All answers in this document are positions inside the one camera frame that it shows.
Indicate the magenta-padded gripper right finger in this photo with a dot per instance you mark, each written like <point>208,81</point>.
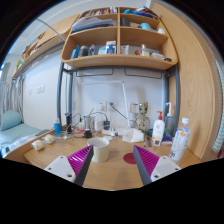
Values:
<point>163,166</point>

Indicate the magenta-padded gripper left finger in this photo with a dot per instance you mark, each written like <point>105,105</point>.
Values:
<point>60,166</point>

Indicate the clear plastic water bottle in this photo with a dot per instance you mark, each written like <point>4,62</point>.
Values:
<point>179,141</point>

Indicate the small blue box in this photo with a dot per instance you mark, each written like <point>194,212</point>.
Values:
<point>167,139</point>

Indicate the flat round red coaster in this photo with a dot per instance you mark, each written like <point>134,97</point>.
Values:
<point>129,158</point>

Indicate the white red-pump lotion bottle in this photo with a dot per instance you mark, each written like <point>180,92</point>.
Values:
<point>158,131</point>

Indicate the small blue bottle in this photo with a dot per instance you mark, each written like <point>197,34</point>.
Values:
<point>57,127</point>

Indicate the cream white cup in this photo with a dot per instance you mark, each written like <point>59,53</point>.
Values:
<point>99,151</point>

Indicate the white tissue pack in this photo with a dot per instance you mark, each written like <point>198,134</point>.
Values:
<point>133,136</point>

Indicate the black power adapter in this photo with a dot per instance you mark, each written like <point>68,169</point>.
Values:
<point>87,133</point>

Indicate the blue spray bottle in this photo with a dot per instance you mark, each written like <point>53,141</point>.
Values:
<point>169,121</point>

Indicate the black electric shaver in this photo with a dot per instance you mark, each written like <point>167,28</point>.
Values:
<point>68,121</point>

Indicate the metal cup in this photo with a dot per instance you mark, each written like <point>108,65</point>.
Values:
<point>88,122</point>

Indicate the wooden tree figurine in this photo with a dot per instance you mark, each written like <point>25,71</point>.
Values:
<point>143,115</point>

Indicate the small white oval gadget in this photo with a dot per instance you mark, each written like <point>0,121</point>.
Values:
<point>107,138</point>

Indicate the white charger block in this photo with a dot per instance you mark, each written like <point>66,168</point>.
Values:
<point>98,125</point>

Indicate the teal pillow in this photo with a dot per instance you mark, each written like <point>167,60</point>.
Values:
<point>10,120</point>

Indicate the white desk lamp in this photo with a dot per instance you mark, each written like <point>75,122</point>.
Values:
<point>125,100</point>

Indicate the wooden shelf unit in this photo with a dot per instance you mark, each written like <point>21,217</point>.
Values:
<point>120,60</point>

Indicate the grey metal desk frame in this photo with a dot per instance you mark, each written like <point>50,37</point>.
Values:
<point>59,96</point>

